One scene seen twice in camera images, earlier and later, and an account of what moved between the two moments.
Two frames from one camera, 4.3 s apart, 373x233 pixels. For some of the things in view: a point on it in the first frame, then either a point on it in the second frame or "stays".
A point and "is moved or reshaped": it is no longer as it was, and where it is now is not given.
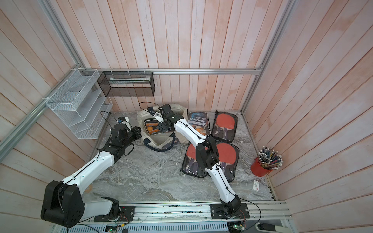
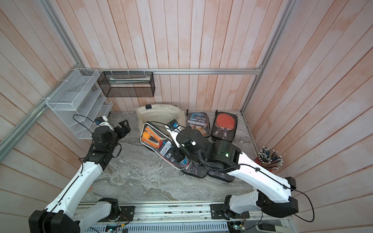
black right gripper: (161, 127) → (178, 152)
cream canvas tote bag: (163, 139) is moved or reshaped
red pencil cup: (267, 160) stays
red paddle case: (224, 126) stays
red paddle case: (189, 165) stays
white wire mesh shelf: (80, 105) stays
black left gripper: (137, 131) → (127, 128)
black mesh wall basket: (127, 83) stays
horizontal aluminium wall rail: (168, 70) stays
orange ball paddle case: (151, 125) → (161, 145)
